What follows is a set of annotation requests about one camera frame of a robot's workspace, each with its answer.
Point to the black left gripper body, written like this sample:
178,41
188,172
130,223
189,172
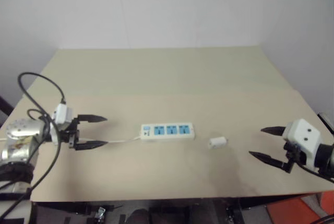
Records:
70,136

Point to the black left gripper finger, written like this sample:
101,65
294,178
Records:
91,145
92,118

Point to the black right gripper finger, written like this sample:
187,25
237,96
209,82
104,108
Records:
268,159
275,131

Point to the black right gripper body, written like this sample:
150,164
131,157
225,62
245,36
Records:
296,156

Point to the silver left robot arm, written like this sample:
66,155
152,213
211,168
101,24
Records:
23,130

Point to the white plug adapter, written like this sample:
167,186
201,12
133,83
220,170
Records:
217,142

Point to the white blue power strip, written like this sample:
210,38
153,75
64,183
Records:
169,131

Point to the orange box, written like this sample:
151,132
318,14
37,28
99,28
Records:
292,208

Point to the small metal clamp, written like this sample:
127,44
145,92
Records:
100,212

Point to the dark rounded shape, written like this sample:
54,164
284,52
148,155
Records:
138,217

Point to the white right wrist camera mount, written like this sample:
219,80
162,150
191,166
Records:
304,135

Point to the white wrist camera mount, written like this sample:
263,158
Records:
61,114
304,135

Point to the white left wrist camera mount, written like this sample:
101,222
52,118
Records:
61,114

